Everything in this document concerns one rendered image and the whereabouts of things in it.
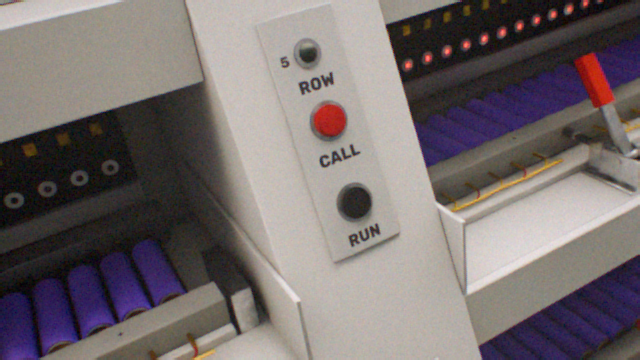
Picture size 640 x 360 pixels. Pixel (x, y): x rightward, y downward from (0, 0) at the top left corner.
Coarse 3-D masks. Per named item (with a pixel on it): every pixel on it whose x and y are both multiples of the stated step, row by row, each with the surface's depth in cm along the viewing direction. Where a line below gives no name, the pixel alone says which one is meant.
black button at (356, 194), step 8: (344, 192) 30; (352, 192) 30; (360, 192) 30; (368, 192) 30; (344, 200) 30; (352, 200) 30; (360, 200) 30; (368, 200) 30; (344, 208) 30; (352, 208) 30; (360, 208) 30; (368, 208) 30; (352, 216) 30; (360, 216) 30
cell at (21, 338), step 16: (0, 304) 35; (16, 304) 35; (0, 320) 34; (16, 320) 34; (32, 320) 35; (0, 336) 33; (16, 336) 33; (32, 336) 33; (0, 352) 32; (16, 352) 32; (32, 352) 32
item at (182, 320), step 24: (216, 288) 33; (144, 312) 32; (168, 312) 32; (192, 312) 32; (216, 312) 32; (96, 336) 31; (120, 336) 31; (144, 336) 31; (168, 336) 32; (192, 336) 32
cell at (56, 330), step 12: (36, 288) 36; (48, 288) 36; (60, 288) 36; (36, 300) 36; (48, 300) 35; (60, 300) 35; (36, 312) 35; (48, 312) 34; (60, 312) 34; (48, 324) 33; (60, 324) 33; (72, 324) 34; (48, 336) 32; (60, 336) 32; (72, 336) 33; (48, 348) 32
